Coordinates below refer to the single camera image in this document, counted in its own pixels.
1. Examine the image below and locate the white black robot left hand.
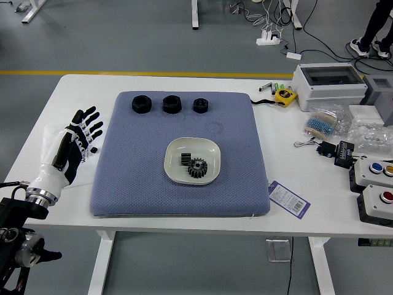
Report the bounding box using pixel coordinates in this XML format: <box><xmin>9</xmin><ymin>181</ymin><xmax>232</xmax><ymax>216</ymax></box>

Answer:
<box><xmin>28</xmin><ymin>106</ymin><xmax>104</xmax><ymax>198</ymax></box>

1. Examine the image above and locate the big black gear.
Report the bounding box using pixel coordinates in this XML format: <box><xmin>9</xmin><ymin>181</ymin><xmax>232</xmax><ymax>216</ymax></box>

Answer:
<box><xmin>187</xmin><ymin>158</ymin><xmax>209</xmax><ymax>179</ymax></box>

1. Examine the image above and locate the large black hex nut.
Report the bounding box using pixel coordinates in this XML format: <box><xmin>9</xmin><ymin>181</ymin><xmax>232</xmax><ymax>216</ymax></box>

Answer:
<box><xmin>131</xmin><ymin>95</ymin><xmax>152</xmax><ymax>114</ymax></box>
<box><xmin>161</xmin><ymin>95</ymin><xmax>182</xmax><ymax>114</ymax></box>

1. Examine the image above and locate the small black hex nut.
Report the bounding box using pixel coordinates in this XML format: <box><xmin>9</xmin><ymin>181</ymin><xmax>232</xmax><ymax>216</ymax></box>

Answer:
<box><xmin>192</xmin><ymin>97</ymin><xmax>210</xmax><ymax>114</ymax></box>

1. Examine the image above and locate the blue yellow push-button box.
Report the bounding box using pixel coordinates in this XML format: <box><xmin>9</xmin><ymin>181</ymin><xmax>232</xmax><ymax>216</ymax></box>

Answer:
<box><xmin>348</xmin><ymin>157</ymin><xmax>393</xmax><ymax>194</ymax></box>

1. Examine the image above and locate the flat white box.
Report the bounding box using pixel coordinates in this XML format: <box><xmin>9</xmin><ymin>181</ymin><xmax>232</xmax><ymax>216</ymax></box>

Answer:
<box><xmin>348</xmin><ymin>104</ymin><xmax>385</xmax><ymax>127</ymax></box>

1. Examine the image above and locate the red push-button box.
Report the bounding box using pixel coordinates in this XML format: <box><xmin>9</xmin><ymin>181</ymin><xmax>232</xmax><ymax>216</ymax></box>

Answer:
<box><xmin>356</xmin><ymin>184</ymin><xmax>393</xmax><ymax>227</ymax></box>

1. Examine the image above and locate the small grey plastic box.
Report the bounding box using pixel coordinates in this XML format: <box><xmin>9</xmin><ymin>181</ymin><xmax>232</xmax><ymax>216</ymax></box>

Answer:
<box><xmin>360</xmin><ymin>74</ymin><xmax>393</xmax><ymax>127</ymax></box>

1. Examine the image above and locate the white square dish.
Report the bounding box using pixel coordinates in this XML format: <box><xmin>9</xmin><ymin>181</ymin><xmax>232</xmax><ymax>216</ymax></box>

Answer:
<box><xmin>163</xmin><ymin>136</ymin><xmax>222</xmax><ymax>186</ymax></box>

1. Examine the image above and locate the white table leg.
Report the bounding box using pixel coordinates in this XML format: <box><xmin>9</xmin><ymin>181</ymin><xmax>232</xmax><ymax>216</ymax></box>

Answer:
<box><xmin>191</xmin><ymin>0</ymin><xmax>200</xmax><ymax>31</ymax></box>
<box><xmin>284</xmin><ymin>0</ymin><xmax>303</xmax><ymax>30</ymax></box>
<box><xmin>14</xmin><ymin>0</ymin><xmax>47</xmax><ymax>25</ymax></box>

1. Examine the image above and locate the white table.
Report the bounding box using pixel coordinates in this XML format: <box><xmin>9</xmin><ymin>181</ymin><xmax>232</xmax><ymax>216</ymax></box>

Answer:
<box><xmin>3</xmin><ymin>73</ymin><xmax>393</xmax><ymax>295</ymax></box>

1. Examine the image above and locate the blue-grey cushion mat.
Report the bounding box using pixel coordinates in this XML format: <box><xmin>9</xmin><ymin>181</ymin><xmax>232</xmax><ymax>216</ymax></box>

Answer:
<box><xmin>88</xmin><ymin>90</ymin><xmax>271</xmax><ymax>218</ymax></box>

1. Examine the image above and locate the purple barcode tag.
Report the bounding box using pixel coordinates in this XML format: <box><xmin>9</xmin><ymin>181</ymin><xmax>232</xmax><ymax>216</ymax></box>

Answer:
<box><xmin>268</xmin><ymin>180</ymin><xmax>311</xmax><ymax>221</ymax></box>

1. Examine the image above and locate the yellow tape measure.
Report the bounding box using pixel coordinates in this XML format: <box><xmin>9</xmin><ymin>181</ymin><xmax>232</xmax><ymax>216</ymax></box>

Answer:
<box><xmin>274</xmin><ymin>88</ymin><xmax>298</xmax><ymax>107</ymax></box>

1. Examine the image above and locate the white power strip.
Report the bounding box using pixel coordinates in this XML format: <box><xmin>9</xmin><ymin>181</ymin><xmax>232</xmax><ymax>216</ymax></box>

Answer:
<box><xmin>255</xmin><ymin>29</ymin><xmax>282</xmax><ymax>47</ymax></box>

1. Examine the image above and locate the clear plastic holder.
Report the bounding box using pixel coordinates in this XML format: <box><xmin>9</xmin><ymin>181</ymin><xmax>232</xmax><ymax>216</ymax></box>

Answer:
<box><xmin>265</xmin><ymin>238</ymin><xmax>292</xmax><ymax>262</ymax></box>

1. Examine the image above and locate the clear bag of resistors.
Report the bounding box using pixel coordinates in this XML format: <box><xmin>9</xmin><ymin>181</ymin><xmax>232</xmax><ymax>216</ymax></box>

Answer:
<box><xmin>303</xmin><ymin>102</ymin><xmax>351</xmax><ymax>138</ymax></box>

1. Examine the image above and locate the black module with green print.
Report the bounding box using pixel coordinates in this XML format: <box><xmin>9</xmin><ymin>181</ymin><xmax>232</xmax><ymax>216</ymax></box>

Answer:
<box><xmin>333</xmin><ymin>140</ymin><xmax>357</xmax><ymax>168</ymax></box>

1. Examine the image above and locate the crumpled clear plastic bag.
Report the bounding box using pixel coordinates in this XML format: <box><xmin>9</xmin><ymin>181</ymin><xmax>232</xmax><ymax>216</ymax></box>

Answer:
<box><xmin>348</xmin><ymin>118</ymin><xmax>393</xmax><ymax>154</ymax></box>

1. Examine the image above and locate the black table control panel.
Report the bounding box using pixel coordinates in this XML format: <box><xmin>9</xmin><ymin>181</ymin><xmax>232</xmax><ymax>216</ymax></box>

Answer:
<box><xmin>357</xmin><ymin>238</ymin><xmax>393</xmax><ymax>248</ymax></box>

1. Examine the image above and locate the person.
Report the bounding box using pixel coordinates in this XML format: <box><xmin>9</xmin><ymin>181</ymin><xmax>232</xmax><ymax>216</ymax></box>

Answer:
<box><xmin>349</xmin><ymin>0</ymin><xmax>393</xmax><ymax>58</ymax></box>

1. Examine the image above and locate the black tape measure strap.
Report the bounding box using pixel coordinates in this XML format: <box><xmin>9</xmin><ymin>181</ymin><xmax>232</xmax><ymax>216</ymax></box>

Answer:
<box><xmin>250</xmin><ymin>98</ymin><xmax>285</xmax><ymax>107</ymax></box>

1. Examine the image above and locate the white cable tangle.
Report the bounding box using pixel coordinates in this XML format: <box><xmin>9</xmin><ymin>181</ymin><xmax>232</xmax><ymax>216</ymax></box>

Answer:
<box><xmin>245</xmin><ymin>0</ymin><xmax>288</xmax><ymax>37</ymax></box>

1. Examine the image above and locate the black hanging cable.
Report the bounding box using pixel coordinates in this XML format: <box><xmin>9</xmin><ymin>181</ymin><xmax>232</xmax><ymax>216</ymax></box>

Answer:
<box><xmin>285</xmin><ymin>236</ymin><xmax>294</xmax><ymax>295</ymax></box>

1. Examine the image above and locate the black module with wire leads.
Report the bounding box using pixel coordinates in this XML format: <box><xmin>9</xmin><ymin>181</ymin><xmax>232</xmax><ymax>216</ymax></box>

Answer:
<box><xmin>294</xmin><ymin>138</ymin><xmax>338</xmax><ymax>159</ymax></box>

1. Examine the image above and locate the grey electrical enclosure box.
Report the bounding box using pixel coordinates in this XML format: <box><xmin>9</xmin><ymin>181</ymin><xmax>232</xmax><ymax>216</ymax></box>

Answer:
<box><xmin>290</xmin><ymin>62</ymin><xmax>368</xmax><ymax>112</ymax></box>

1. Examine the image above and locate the black floor cable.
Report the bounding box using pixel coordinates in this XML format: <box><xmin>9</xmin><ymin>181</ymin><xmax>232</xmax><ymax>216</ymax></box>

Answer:
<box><xmin>278</xmin><ymin>0</ymin><xmax>393</xmax><ymax>73</ymax></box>

